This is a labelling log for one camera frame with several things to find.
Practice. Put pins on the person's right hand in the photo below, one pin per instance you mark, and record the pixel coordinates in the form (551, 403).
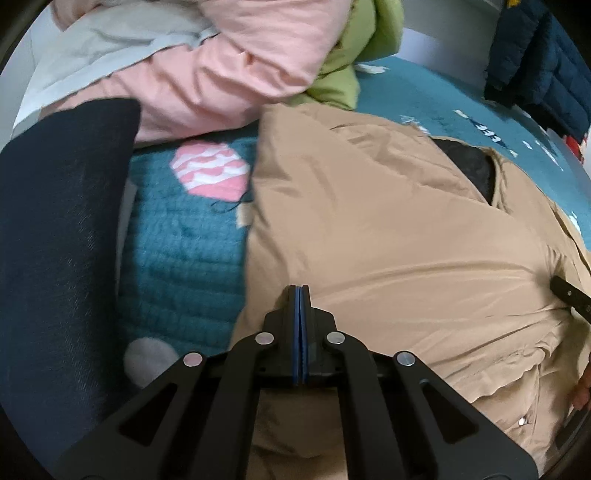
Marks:
(582, 392)

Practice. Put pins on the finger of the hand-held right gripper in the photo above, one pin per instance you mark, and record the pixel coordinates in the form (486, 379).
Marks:
(572, 297)

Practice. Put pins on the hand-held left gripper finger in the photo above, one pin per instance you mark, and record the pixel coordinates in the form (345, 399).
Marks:
(295, 337)
(304, 337)

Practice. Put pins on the red cloth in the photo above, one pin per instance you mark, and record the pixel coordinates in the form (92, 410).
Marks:
(575, 145)

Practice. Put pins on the pink jacket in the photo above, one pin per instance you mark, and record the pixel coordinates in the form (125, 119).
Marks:
(221, 69)

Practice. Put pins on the dark navy cloth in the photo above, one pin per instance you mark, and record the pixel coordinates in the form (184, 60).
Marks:
(60, 240)

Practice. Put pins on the tan jacket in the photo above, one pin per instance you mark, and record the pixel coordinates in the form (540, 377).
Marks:
(392, 230)

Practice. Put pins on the navy puffer jacket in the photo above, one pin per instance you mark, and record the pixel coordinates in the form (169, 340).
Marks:
(535, 60)

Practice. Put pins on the green jacket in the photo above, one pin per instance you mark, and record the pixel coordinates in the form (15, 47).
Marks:
(355, 50)

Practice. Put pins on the light grey cloth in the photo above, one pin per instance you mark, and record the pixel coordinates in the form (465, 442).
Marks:
(101, 50)

